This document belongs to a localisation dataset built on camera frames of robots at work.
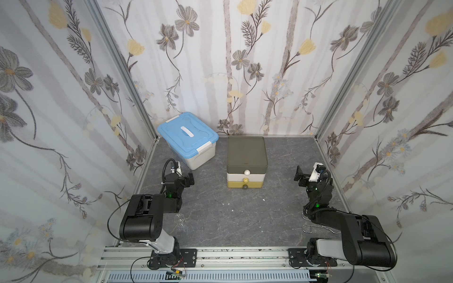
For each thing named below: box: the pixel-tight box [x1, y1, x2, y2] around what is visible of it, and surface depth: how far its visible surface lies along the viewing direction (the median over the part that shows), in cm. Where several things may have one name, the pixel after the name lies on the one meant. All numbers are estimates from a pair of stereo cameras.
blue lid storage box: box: [157, 111, 220, 171], surface depth 100 cm
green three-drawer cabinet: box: [226, 135, 269, 190], surface depth 87 cm
